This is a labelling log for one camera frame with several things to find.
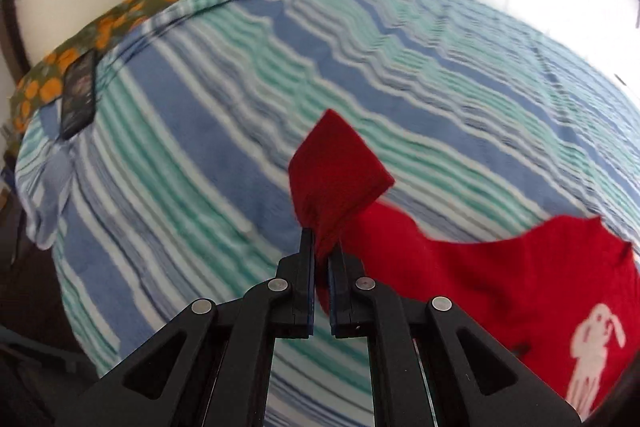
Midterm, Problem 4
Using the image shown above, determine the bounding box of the black smartphone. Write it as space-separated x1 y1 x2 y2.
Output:
59 49 101 140

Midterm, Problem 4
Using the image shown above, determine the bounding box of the blue green striped blanket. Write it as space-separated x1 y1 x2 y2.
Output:
15 0 640 427

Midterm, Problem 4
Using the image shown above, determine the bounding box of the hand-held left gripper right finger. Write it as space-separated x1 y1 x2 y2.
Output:
327 243 583 427

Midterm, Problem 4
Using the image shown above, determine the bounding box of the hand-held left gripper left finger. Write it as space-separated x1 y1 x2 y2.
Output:
75 227 316 427

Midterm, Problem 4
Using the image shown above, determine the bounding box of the red child's sweater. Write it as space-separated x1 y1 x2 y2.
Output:
288 109 638 418

